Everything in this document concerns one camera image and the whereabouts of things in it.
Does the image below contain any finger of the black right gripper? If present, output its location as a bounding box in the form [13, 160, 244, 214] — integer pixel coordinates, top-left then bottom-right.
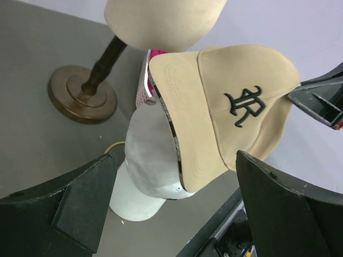
[287, 64, 342, 130]

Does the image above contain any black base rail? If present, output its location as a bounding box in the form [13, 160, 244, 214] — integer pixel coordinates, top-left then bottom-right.
[177, 188, 257, 257]

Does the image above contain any beige cap with black logo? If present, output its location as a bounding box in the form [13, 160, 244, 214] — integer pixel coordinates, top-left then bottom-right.
[148, 44, 300, 193]

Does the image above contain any white perforated basket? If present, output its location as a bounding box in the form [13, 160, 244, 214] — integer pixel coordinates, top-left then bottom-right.
[135, 49, 153, 108]

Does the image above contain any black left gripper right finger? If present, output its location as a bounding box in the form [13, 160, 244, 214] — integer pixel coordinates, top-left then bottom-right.
[236, 150, 342, 256]

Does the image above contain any pink cap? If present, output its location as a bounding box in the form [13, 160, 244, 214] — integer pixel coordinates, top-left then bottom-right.
[150, 49, 167, 59]

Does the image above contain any beige mannequin head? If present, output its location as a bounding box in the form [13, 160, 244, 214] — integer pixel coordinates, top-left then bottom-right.
[104, 0, 226, 52]

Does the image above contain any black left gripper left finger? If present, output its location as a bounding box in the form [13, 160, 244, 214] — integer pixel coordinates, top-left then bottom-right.
[1, 152, 117, 256]

